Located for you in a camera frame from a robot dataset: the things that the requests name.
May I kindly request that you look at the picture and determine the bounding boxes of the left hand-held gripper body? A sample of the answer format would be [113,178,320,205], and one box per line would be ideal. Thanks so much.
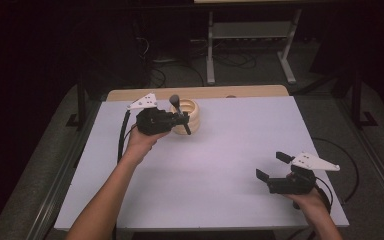
[126,92,182,136]

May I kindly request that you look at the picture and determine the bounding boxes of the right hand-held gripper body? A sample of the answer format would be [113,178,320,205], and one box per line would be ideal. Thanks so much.
[266,151,341,196]

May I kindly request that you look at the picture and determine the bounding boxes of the cream ribbed brush holder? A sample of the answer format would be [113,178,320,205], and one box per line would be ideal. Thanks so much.
[169,98,202,136]

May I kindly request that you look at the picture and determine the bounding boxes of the black makeup brush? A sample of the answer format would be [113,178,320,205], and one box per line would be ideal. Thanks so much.
[168,93,193,136]

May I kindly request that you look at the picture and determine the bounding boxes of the person's left hand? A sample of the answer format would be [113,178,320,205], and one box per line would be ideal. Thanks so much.
[122,124,172,165]

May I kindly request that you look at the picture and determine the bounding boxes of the person's right hand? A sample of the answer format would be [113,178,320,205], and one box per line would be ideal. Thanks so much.
[281,171,328,216]

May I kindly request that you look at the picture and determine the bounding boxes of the wooden table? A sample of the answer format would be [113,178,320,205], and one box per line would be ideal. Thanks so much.
[106,84,290,102]

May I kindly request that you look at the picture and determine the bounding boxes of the white table board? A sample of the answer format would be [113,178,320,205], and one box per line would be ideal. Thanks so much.
[53,96,350,232]

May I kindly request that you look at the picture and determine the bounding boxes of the grey metal stand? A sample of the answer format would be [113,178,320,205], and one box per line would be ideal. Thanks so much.
[206,8,303,86]

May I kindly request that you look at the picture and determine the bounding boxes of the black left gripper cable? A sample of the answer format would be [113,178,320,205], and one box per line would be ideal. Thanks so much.
[112,109,138,240]

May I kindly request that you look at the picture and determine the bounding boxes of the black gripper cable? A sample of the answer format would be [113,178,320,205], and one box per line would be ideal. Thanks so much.
[310,136,361,205]
[112,109,138,240]

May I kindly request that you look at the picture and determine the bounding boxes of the black floor cables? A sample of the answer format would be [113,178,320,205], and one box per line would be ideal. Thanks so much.
[132,34,258,88]

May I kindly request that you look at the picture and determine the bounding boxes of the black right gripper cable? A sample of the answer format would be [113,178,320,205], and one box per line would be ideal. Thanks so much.
[310,136,361,205]

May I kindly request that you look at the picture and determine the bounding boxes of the black stand post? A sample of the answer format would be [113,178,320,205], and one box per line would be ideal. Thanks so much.
[350,70,380,130]
[65,73,88,130]

